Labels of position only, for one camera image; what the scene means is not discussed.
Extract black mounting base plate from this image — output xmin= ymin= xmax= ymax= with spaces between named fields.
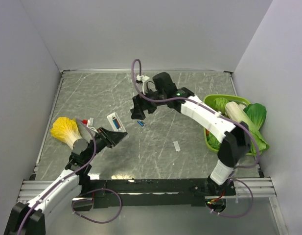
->
xmin=73 ymin=178 xmax=236 ymax=209

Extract purple cable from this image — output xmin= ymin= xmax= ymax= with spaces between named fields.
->
xmin=16 ymin=118 xmax=123 ymax=235
xmin=131 ymin=58 xmax=261 ymax=217

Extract yellow cabbage toy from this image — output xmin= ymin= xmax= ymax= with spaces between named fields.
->
xmin=50 ymin=117 xmax=83 ymax=149

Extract green plastic basket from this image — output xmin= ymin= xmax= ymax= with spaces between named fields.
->
xmin=203 ymin=94 xmax=251 ymax=153

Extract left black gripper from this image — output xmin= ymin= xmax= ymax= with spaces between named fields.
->
xmin=84 ymin=126 xmax=127 ymax=162

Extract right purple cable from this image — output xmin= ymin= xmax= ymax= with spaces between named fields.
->
xmin=131 ymin=58 xmax=261 ymax=217

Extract large bok choy toy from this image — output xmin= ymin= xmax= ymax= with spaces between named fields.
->
xmin=225 ymin=101 xmax=270 ymax=152

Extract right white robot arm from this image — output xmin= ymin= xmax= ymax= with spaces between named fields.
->
xmin=131 ymin=72 xmax=252 ymax=195

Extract blue battery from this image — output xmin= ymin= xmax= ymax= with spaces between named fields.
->
xmin=137 ymin=120 xmax=146 ymax=127

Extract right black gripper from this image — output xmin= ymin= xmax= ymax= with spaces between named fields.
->
xmin=131 ymin=85 xmax=166 ymax=120

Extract green cabbage toy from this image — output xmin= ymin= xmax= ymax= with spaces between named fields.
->
xmin=212 ymin=97 xmax=229 ymax=114

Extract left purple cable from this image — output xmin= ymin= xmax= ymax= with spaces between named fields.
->
xmin=16 ymin=118 xmax=123 ymax=235

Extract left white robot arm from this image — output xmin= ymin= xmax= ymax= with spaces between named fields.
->
xmin=4 ymin=127 xmax=128 ymax=235

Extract blue battery lone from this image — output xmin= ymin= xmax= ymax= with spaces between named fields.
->
xmin=112 ymin=117 xmax=121 ymax=130

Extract white remote control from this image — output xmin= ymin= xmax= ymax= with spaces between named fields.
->
xmin=107 ymin=112 xmax=126 ymax=132

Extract white battery cover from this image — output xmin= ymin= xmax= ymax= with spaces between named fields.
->
xmin=173 ymin=141 xmax=181 ymax=152

